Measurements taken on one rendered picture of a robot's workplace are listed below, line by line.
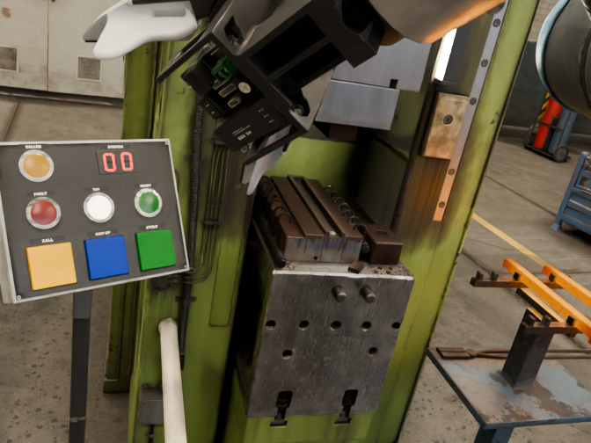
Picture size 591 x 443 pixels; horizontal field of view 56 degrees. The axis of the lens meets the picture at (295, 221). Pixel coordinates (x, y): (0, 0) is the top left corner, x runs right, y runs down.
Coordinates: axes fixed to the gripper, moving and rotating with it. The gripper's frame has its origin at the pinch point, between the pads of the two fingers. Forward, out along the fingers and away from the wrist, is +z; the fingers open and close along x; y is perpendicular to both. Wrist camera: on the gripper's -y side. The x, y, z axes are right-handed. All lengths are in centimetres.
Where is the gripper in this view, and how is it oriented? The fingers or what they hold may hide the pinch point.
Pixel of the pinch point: (172, 109)
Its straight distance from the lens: 43.2
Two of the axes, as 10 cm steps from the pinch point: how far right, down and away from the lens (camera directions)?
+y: -2.9, 7.4, -6.1
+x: 6.7, 6.1, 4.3
